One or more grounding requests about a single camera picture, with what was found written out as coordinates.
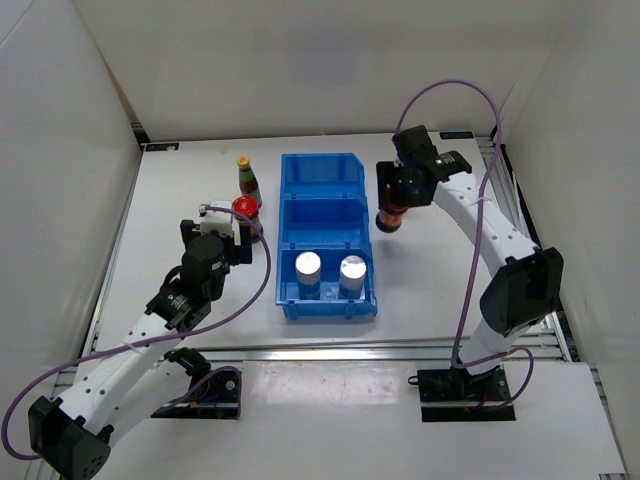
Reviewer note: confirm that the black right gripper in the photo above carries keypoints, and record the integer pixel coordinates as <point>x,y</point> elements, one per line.
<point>386,174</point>

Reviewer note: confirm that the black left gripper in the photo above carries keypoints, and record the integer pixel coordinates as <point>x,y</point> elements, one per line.
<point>237,253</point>

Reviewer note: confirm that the red lid jar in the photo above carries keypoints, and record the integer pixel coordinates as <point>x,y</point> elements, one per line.
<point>389,220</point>
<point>248,207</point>

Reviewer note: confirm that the yellow cap sauce bottle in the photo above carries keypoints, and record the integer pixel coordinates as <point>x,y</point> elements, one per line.
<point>248,182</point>

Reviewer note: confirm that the silver lid spice jar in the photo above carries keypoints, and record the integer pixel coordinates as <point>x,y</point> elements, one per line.
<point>308,275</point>
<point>353,271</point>

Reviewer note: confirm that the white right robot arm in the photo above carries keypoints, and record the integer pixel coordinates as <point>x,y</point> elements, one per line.
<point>525,279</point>

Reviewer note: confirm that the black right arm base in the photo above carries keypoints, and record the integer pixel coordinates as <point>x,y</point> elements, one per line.
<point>454,396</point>

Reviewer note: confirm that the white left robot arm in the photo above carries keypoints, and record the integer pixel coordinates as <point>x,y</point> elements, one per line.
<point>149,371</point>

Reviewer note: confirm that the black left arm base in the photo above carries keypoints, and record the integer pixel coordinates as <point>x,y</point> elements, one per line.
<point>213,393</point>

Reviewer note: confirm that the black corner label right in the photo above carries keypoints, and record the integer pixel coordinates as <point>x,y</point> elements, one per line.
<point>456,135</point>

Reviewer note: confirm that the black corner label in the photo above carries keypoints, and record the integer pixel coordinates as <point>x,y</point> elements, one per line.
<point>161,147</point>
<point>456,135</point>

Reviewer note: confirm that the blue three-compartment bin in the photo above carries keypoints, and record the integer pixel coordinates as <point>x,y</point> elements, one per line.
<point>323,209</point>

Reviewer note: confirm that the black corner label left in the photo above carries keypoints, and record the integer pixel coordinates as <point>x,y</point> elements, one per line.
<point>161,147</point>

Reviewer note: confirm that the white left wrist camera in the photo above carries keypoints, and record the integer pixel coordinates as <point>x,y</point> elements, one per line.
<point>216,219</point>

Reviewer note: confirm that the aluminium front table rail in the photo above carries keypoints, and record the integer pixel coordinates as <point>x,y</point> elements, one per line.
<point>543,344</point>

